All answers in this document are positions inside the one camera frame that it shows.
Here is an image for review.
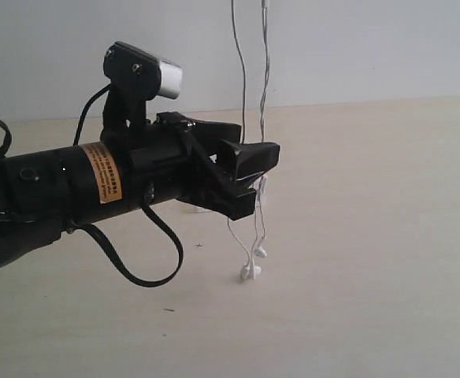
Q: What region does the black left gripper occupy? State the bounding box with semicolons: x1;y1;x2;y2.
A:
127;112;280;221

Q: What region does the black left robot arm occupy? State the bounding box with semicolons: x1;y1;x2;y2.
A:
0;112;280;268

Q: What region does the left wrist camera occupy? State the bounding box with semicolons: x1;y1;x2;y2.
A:
100;41;183;144

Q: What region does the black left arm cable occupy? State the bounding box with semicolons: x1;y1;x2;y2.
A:
72;88;185;288

